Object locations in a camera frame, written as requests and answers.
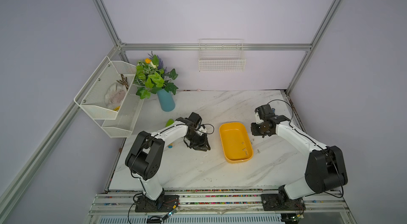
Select yellow plastic storage box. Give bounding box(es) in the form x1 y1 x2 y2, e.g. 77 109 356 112
219 122 253 164

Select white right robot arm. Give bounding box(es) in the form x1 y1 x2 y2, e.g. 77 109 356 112
251 104 348 202

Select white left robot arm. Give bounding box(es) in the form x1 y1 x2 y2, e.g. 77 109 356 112
125 112 211 202

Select green yellow brush tool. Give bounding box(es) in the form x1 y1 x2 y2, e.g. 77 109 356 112
165 119 174 148

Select teal vase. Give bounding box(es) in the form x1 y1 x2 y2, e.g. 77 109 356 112
157 89 176 112

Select green artificial plant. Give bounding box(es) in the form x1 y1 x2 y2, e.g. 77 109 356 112
133 52 179 100

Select brown twigs in shelf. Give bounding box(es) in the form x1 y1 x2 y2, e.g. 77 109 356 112
117 74 129 90

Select white cloth in shelf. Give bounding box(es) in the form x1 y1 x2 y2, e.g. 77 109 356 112
105 83 127 111

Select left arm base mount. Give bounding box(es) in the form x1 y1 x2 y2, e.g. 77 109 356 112
133 192 179 212

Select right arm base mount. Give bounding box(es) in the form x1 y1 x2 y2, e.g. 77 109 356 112
260 186 305 212

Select white wire wall basket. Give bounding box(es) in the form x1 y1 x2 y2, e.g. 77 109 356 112
198 39 246 72

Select white mesh wall shelf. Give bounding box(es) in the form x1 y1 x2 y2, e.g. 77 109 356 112
74 57 143 138

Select aluminium rail platform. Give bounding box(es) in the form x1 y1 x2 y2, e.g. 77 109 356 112
84 189 356 224

